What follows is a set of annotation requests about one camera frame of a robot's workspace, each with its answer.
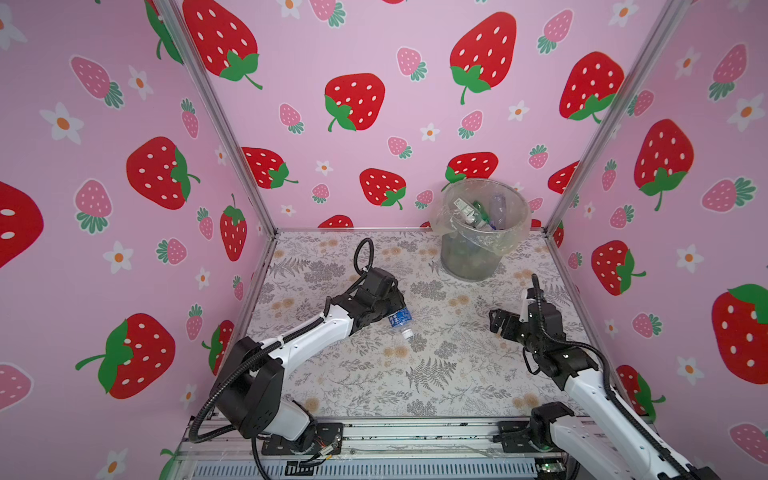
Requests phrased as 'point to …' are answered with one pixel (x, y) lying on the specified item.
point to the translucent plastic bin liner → (446, 217)
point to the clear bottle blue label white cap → (402, 321)
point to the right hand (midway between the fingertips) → (501, 316)
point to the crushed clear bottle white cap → (498, 214)
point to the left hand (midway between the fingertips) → (402, 299)
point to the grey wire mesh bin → (462, 258)
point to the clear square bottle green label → (471, 215)
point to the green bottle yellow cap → (484, 214)
